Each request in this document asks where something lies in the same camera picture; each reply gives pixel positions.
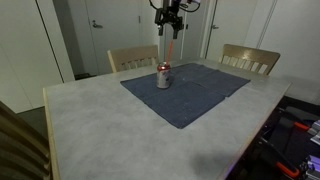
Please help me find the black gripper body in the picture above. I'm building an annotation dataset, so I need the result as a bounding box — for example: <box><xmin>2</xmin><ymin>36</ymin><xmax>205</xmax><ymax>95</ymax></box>
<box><xmin>154</xmin><ymin>7</ymin><xmax>185</xmax><ymax>30</ymax></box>

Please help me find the red drinking straw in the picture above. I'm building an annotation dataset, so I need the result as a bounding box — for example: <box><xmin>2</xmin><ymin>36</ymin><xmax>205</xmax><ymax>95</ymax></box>
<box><xmin>165</xmin><ymin>39</ymin><xmax>174</xmax><ymax>65</ymax></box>

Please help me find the silver and red soda can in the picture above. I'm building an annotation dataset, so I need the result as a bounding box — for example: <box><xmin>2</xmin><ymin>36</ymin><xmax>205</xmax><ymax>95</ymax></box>
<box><xmin>156</xmin><ymin>61</ymin><xmax>172</xmax><ymax>90</ymax></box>

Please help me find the grey double cabinet door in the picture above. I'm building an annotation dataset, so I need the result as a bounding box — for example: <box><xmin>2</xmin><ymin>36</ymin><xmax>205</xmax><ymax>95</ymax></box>
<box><xmin>164</xmin><ymin>0</ymin><xmax>210</xmax><ymax>62</ymax></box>

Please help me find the light wooden slat-back chair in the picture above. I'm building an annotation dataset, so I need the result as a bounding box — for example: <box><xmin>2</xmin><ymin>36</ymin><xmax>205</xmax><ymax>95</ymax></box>
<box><xmin>218</xmin><ymin>43</ymin><xmax>281</xmax><ymax>76</ymax></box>
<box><xmin>107</xmin><ymin>44</ymin><xmax>160</xmax><ymax>74</ymax></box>

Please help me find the dark blue cloth mat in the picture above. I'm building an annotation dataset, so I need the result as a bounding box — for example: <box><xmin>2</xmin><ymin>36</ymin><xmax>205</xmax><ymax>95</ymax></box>
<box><xmin>120</xmin><ymin>62</ymin><xmax>251</xmax><ymax>130</ymax></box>

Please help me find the black equipment stand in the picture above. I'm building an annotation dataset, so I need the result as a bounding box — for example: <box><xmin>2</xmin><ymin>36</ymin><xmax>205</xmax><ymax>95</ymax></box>
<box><xmin>229</xmin><ymin>96</ymin><xmax>320</xmax><ymax>180</ymax></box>

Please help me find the grey purple-lit device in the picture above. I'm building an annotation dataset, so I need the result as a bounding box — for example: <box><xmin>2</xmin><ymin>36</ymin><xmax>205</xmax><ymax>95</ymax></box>
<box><xmin>307</xmin><ymin>119</ymin><xmax>320</xmax><ymax>146</ymax></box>
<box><xmin>299</xmin><ymin>154</ymin><xmax>320</xmax><ymax>180</ymax></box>

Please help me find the dark wooden chair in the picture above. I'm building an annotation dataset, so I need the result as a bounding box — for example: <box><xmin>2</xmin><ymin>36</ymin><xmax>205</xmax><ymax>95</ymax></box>
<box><xmin>0</xmin><ymin>101</ymin><xmax>53</xmax><ymax>180</ymax></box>

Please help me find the white door with lever handle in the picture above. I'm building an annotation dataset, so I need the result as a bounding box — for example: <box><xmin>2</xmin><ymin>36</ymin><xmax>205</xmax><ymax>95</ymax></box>
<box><xmin>205</xmin><ymin>0</ymin><xmax>258</xmax><ymax>63</ymax></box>
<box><xmin>84</xmin><ymin>0</ymin><xmax>141</xmax><ymax>75</ymax></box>

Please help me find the orange clamp handle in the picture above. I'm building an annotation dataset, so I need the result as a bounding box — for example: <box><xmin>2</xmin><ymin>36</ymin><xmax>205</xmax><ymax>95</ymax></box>
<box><xmin>274</xmin><ymin>161</ymin><xmax>301</xmax><ymax>179</ymax></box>
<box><xmin>293</xmin><ymin>121</ymin><xmax>311</xmax><ymax>132</ymax></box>

